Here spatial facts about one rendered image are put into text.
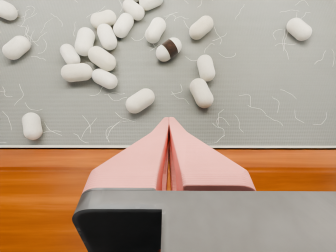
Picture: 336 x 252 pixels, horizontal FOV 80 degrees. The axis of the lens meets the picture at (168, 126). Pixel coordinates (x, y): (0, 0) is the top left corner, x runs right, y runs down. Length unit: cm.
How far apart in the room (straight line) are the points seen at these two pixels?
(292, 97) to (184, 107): 13
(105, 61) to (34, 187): 16
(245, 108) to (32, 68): 28
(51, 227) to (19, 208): 4
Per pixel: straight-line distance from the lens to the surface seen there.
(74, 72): 27
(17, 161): 27
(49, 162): 25
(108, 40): 28
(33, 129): 27
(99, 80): 26
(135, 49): 29
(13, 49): 33
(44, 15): 36
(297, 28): 33
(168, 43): 27
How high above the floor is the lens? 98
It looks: 76 degrees down
